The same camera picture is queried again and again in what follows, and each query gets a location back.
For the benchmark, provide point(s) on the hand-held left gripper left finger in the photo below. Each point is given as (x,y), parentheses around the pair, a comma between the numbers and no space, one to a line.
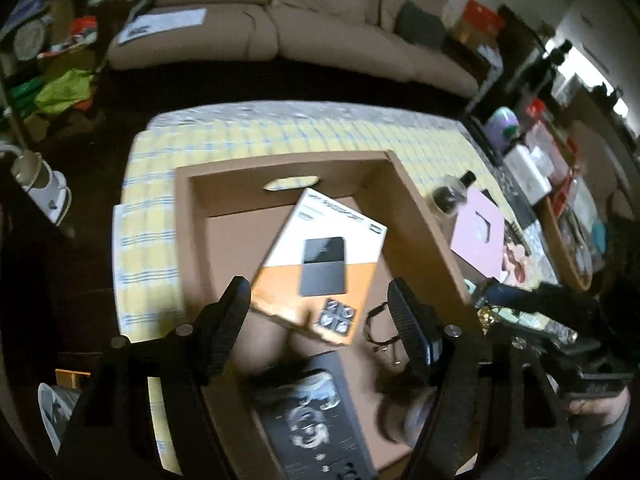
(227,325)

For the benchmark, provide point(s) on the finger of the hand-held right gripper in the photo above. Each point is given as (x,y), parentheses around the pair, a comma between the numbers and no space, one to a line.
(515,296)

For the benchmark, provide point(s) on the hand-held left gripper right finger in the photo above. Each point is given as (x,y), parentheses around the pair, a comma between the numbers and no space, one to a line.
(412,330)

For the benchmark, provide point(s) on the pink box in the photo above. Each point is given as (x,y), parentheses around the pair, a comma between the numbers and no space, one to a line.
(477,240)

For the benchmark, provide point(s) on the orange and white box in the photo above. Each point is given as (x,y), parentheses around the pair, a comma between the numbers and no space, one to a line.
(300,290)

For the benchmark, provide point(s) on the brown cardboard box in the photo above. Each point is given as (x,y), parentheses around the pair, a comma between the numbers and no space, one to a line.
(417,220)

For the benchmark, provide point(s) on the black printed box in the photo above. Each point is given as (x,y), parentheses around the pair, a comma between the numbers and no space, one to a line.
(310,425)

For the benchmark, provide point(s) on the person's right forearm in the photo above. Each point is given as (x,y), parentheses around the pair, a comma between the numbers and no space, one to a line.
(597,452)

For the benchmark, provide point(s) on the person's right hand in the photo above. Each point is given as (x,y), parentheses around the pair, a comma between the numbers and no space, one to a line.
(600,407)

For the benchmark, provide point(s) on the floral printed card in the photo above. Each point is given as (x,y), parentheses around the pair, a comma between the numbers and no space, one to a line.
(517,255)

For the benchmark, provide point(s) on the wooden basket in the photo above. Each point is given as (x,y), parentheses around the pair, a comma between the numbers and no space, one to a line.
(570,265)

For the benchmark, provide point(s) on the clear bottle with black cap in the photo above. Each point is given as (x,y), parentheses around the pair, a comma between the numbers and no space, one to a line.
(468,179)

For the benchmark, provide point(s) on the yellow checked table cloth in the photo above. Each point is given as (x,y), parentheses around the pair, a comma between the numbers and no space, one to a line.
(150,185)

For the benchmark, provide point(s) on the lavender round device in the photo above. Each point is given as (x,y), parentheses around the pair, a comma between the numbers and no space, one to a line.
(502,127)

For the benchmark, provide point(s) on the white small appliance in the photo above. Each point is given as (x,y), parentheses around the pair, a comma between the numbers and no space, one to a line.
(42,185)

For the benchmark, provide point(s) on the red box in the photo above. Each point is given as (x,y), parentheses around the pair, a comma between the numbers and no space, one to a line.
(480,20)

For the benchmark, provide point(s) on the green bag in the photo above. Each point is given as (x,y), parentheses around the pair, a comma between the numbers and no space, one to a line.
(62,92)

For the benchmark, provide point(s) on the dark cushion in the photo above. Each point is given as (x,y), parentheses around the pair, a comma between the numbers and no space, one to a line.
(420,22)

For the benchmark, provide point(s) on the beige sofa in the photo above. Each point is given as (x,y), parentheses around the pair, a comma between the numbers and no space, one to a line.
(325,40)

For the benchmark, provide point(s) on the white paper sheet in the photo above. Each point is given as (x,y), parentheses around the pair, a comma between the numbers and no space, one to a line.
(160,22)

